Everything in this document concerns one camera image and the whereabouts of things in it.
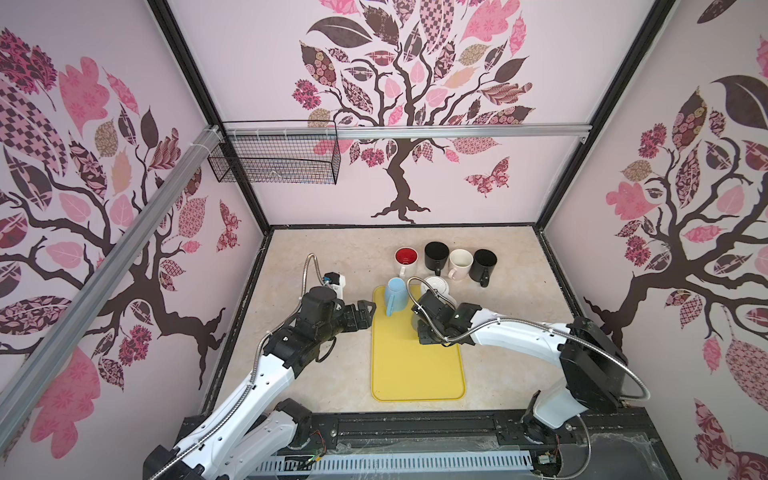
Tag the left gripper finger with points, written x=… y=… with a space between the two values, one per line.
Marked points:
x=364 y=321
x=365 y=307

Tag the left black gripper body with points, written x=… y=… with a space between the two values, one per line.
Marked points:
x=349 y=320

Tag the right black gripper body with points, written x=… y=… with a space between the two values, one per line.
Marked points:
x=425 y=337

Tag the pale pink mug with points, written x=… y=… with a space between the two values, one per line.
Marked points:
x=459 y=264

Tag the cream white mug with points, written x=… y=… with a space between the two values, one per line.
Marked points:
x=406 y=259

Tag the dark green white-bottom mug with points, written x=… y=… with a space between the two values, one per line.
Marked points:
x=436 y=255

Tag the black mug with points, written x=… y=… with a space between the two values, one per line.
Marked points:
x=484 y=262

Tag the grey mug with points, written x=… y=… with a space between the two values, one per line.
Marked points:
x=415 y=321

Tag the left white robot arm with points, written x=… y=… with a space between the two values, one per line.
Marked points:
x=252 y=424

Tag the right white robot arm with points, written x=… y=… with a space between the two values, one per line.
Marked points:
x=593 y=369

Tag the light blue mug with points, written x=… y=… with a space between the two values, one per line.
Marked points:
x=396 y=296

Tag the white ribbed-bottom mug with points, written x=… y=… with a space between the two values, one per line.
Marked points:
x=438 y=284

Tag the yellow tray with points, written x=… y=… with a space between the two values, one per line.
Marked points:
x=403 y=369

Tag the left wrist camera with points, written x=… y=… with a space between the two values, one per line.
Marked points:
x=336 y=282

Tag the black base frame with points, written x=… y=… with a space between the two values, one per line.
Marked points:
x=624 y=445

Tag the white slotted cable duct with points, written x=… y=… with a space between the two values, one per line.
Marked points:
x=396 y=463

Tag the black wire basket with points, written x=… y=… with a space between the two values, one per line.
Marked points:
x=278 y=151

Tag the back aluminium rail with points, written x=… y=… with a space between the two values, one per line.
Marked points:
x=408 y=132

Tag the aluminium rail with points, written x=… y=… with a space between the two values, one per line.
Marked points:
x=408 y=132
x=23 y=392

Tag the left aluminium rail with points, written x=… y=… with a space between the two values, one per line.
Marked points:
x=23 y=392

